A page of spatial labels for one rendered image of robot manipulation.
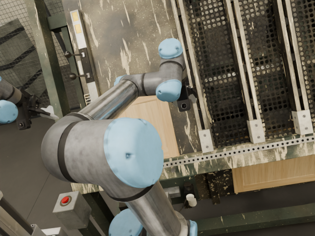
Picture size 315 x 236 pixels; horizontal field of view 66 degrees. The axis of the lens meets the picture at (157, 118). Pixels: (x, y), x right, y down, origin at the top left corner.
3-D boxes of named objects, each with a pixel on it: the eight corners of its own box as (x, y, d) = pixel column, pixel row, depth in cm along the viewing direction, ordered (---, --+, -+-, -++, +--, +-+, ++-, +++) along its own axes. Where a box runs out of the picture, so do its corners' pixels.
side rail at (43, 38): (77, 171, 161) (68, 177, 150) (35, 3, 153) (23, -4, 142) (85, 170, 160) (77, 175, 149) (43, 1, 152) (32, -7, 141)
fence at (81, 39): (109, 167, 151) (107, 169, 147) (72, 13, 145) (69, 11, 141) (117, 166, 150) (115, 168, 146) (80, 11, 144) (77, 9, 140)
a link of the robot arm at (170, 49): (155, 57, 75) (158, 36, 79) (162, 77, 85) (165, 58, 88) (180, 55, 73) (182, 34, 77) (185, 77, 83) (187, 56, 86)
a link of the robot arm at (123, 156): (158, 225, 82) (78, 106, 46) (203, 230, 77) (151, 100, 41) (150, 265, 74) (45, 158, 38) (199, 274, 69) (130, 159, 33)
